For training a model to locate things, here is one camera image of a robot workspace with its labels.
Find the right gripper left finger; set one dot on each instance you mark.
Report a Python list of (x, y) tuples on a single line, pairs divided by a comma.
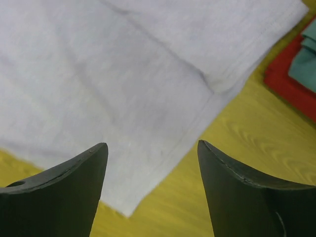
[(58, 202)]

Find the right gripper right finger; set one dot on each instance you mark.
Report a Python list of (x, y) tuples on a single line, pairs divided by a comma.
[(245, 202)]

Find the purple t shirt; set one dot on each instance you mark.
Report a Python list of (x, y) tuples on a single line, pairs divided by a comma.
[(147, 77)]

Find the folded red t shirt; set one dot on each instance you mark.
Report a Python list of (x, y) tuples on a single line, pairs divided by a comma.
[(278, 80)]

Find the folded teal t shirt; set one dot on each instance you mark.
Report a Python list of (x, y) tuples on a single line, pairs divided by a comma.
[(303, 66)]

